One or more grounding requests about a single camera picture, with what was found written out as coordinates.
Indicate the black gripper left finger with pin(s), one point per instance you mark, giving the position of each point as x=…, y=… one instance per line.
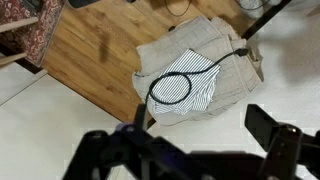
x=140, y=116

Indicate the pale wooden chair leg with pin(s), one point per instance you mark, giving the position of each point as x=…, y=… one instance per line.
x=16, y=25
x=11, y=59

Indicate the black metal frame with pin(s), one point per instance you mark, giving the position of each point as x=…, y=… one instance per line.
x=266, y=18

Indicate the red patterned rug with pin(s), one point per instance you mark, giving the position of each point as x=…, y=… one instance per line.
x=36, y=36

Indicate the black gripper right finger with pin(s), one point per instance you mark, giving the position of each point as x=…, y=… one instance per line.
x=260, y=123

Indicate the grey white striped cloth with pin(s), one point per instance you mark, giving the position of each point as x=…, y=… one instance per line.
x=173, y=88

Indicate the black round object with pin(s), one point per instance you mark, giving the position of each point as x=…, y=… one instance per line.
x=83, y=2

